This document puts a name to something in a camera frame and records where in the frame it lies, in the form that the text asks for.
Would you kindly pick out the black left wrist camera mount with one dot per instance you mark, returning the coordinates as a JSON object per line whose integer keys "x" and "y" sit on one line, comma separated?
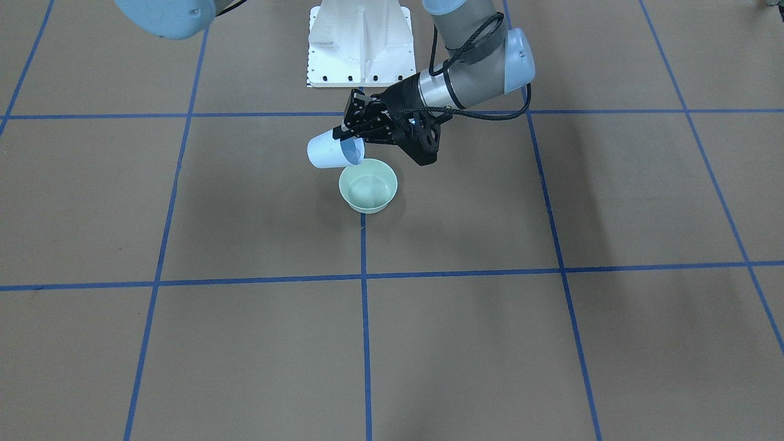
{"x": 418, "y": 135}

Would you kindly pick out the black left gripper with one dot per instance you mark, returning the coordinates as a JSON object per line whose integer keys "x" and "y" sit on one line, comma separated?
{"x": 401, "y": 97}

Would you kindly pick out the light green bowl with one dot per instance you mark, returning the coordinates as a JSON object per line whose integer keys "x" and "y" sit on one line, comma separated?
{"x": 369, "y": 186}

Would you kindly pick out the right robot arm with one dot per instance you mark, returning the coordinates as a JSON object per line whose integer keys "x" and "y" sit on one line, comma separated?
{"x": 174, "y": 20}

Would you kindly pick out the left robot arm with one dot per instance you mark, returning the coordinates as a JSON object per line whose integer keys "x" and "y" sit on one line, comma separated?
{"x": 486, "y": 59}

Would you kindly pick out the light blue paper cup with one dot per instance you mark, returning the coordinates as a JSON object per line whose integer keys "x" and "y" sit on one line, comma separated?
{"x": 325, "y": 151}

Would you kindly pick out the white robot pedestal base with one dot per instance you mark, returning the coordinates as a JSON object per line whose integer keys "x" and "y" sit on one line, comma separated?
{"x": 356, "y": 44}

